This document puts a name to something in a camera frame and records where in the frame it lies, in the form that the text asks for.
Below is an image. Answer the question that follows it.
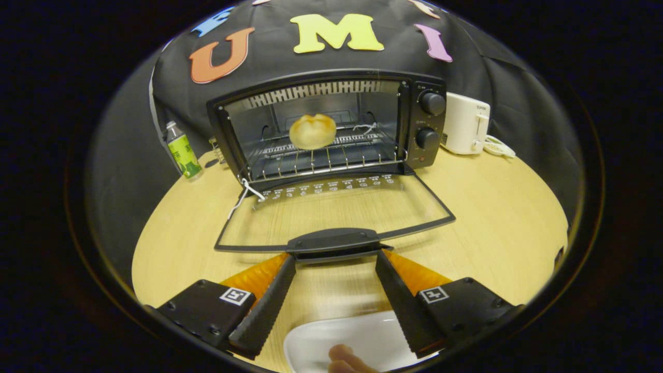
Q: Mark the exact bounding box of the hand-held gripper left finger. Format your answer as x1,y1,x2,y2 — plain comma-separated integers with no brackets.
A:
155,254,297,361

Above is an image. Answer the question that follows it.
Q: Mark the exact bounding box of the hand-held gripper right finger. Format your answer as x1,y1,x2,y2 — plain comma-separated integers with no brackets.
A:
375,249,521,360

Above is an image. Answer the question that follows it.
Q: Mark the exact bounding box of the round golden bread bun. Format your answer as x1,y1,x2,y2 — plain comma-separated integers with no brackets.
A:
289,113,337,151

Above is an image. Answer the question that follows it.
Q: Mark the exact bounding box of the black toaster oven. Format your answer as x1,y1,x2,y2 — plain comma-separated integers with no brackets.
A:
206,69,456,262

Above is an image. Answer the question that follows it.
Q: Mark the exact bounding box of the white pop-up toaster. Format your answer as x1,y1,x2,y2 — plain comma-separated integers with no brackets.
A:
440,92,491,155

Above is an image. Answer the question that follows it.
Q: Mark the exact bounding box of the white rectangular plate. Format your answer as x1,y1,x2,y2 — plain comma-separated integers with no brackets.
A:
283,310,441,373

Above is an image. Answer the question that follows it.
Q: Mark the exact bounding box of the green label plastic bottle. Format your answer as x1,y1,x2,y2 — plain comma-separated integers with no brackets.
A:
165,121,204,181

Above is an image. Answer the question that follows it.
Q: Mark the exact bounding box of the white divided snack dish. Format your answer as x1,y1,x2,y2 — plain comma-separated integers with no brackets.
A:
483,135,517,159

